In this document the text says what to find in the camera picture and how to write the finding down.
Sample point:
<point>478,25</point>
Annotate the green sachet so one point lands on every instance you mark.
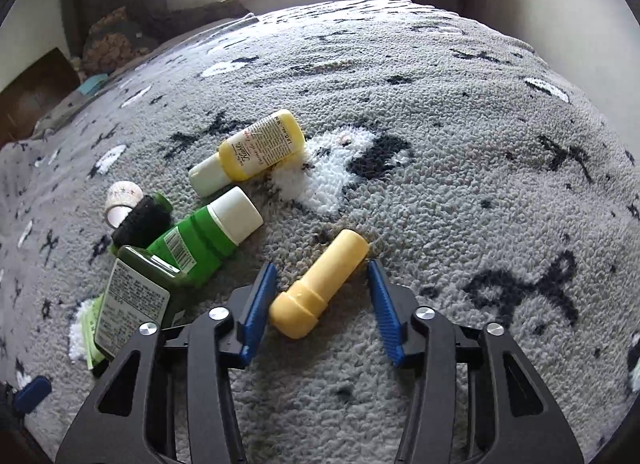
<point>90,339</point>

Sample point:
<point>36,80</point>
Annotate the dark wooden headboard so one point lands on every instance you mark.
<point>32,89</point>

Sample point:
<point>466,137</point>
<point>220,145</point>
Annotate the grey printed blanket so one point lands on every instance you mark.
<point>425,144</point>

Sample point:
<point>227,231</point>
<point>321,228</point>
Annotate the pale yellow capped tube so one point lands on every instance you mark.
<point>320,289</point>

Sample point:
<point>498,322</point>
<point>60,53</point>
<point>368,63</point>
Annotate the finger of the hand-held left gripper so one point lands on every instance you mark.
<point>32,391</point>

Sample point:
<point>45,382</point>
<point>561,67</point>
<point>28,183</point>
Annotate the green bottle with white cap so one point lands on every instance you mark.
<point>205,239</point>

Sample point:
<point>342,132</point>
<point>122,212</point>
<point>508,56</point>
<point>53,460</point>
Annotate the brown patterned cushion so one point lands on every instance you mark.
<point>117,39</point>

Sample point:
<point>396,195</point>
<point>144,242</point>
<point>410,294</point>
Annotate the dark green black-capped bottle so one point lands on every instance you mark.
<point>135,289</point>

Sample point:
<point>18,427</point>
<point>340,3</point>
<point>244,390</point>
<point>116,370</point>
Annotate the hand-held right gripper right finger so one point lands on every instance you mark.
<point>387,314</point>

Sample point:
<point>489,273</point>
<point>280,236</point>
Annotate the clear tape roll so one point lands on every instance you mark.
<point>122,199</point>

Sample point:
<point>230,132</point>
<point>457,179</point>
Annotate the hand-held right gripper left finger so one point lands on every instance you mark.
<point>257,314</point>

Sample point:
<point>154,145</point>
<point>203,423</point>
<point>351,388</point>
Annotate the dark crumpled cloth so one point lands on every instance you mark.
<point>215,14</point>

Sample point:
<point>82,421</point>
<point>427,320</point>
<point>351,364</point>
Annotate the yellow bottle with white cap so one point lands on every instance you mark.
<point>255,147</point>

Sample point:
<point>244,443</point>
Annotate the teal paper item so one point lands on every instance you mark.
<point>92,85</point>

